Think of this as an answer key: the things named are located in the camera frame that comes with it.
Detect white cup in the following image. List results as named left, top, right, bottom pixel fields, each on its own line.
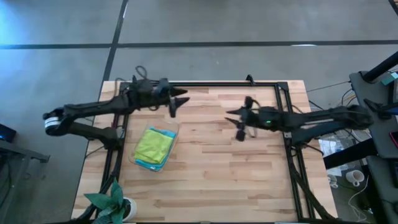
left=327, top=173, right=340, bottom=189

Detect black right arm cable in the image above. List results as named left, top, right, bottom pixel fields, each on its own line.
left=247, top=98, right=304, bottom=139

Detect black floor beam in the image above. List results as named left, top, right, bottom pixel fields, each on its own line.
left=323, top=138, right=377, bottom=170

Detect clear plastic bin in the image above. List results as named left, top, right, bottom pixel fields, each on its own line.
left=129, top=117, right=180, bottom=173

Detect dark grey side desk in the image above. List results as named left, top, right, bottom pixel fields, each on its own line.
left=348, top=70, right=398, bottom=159

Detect lime green microfiber towel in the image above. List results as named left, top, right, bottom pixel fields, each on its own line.
left=134, top=129, right=175, bottom=165

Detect black desk clamp stand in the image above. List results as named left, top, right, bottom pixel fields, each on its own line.
left=363, top=98, right=398, bottom=121

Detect white plant pot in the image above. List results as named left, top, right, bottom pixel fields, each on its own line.
left=123, top=197, right=138, bottom=222

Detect black box with blue light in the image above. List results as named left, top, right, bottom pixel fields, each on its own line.
left=0, top=123, right=18, bottom=144

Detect white paper sheets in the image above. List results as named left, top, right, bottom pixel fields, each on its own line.
left=318, top=138, right=346, bottom=156

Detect blue microfiber towel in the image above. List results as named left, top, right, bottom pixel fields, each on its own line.
left=134, top=126, right=178, bottom=172

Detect teal box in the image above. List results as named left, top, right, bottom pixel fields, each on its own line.
left=381, top=72, right=398, bottom=86

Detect black diagonal pole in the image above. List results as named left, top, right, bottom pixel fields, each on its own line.
left=363, top=51, right=398, bottom=83

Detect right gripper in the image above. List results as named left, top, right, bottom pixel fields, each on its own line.
left=224, top=95, right=282, bottom=142

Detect grey metal stand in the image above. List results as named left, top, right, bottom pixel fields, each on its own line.
left=0, top=139, right=50, bottom=224

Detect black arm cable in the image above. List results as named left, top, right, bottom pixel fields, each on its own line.
left=247, top=98, right=304, bottom=139
left=114, top=65, right=161, bottom=112

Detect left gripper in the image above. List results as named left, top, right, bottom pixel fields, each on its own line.
left=129, top=77, right=191, bottom=118

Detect green leafy plant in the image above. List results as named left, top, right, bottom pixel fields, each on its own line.
left=83, top=177, right=131, bottom=224

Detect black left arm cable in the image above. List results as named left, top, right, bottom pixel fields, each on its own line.
left=114, top=65, right=161, bottom=112

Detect black aluminium table frame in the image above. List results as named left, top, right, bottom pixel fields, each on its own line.
left=70, top=74, right=338, bottom=224

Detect white mug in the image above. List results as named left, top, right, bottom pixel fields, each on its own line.
left=345, top=169, right=365, bottom=187

